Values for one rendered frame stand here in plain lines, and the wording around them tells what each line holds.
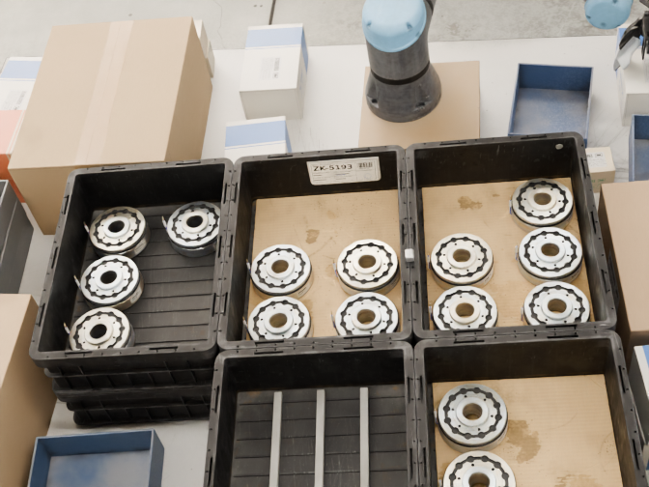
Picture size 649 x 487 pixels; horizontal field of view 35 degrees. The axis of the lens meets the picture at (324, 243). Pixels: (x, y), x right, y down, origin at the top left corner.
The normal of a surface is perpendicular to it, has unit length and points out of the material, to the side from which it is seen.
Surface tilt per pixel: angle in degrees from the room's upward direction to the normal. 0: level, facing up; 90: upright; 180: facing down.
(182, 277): 0
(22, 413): 90
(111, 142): 0
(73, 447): 90
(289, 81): 0
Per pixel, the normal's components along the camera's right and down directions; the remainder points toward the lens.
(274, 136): -0.13, -0.61
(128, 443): 0.01, 0.79
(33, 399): 0.99, 0.00
